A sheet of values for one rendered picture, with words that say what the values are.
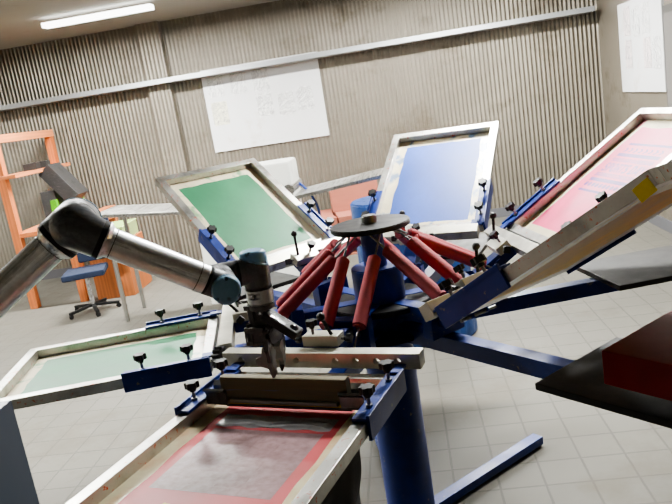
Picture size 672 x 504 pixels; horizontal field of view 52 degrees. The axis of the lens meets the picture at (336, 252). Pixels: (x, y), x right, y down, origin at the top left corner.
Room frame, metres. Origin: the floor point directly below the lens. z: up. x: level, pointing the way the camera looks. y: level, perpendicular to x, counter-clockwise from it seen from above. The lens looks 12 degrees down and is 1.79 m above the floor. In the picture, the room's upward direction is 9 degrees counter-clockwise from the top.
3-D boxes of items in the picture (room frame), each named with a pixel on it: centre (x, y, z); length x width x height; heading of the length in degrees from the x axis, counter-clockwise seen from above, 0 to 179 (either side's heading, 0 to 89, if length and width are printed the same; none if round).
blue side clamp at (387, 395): (1.77, -0.06, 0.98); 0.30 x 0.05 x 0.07; 155
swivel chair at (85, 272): (7.27, 2.66, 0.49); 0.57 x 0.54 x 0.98; 171
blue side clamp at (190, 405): (2.00, 0.45, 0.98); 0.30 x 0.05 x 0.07; 155
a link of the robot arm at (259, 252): (1.87, 0.23, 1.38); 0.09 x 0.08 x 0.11; 104
